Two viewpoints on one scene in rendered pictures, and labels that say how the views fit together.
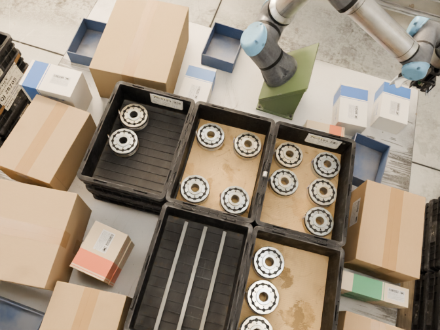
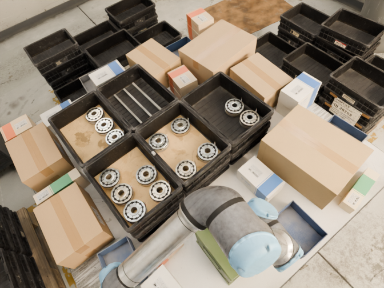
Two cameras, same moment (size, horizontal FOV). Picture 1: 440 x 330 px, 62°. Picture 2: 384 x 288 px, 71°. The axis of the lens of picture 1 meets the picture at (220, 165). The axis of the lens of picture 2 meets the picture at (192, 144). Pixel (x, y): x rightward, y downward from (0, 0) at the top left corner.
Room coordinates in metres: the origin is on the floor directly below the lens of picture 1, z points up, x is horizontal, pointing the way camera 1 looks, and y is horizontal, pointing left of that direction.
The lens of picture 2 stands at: (1.14, -0.39, 2.02)
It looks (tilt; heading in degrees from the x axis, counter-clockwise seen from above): 58 degrees down; 144
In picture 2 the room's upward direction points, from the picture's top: 9 degrees counter-clockwise
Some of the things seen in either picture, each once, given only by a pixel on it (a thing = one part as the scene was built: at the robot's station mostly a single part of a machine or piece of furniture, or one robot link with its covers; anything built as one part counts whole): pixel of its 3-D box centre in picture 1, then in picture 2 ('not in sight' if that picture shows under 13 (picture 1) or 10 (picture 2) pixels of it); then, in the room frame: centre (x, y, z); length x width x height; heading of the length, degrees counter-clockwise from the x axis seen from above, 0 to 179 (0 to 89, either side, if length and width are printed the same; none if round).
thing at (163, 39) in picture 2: not in sight; (158, 51); (-0.70, 0.73, 0.31); 0.40 x 0.30 x 0.34; 83
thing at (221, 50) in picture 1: (223, 47); (296, 228); (1.17, 0.09, 0.74); 0.20 x 0.15 x 0.07; 173
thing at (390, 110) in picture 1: (390, 107); not in sight; (1.02, -0.69, 0.74); 0.20 x 0.12 x 0.09; 173
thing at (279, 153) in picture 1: (289, 154); (160, 190); (0.63, -0.24, 0.86); 0.10 x 0.10 x 0.01
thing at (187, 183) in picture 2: (222, 159); (182, 139); (0.53, -0.01, 0.92); 0.40 x 0.30 x 0.02; 177
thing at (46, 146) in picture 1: (50, 146); (259, 83); (0.50, 0.64, 0.78); 0.30 x 0.22 x 0.16; 171
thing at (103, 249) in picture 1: (101, 252); (182, 80); (0.16, 0.33, 0.81); 0.16 x 0.12 x 0.07; 168
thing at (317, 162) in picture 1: (327, 164); (134, 210); (0.62, -0.39, 0.86); 0.10 x 0.10 x 0.01
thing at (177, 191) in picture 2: (307, 181); (131, 178); (0.51, -0.31, 0.92); 0.40 x 0.30 x 0.02; 177
